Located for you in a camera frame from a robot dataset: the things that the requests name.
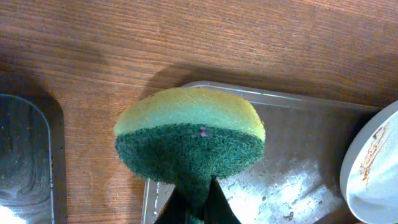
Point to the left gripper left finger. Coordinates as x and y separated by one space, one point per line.
175 211

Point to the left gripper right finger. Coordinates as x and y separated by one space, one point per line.
217 209

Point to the green and yellow sponge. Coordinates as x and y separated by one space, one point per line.
186 137

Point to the pale blue plate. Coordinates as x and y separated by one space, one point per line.
368 177

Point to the brown plastic serving tray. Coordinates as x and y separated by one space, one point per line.
297 181

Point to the black rectangular tray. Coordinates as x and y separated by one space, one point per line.
33 164

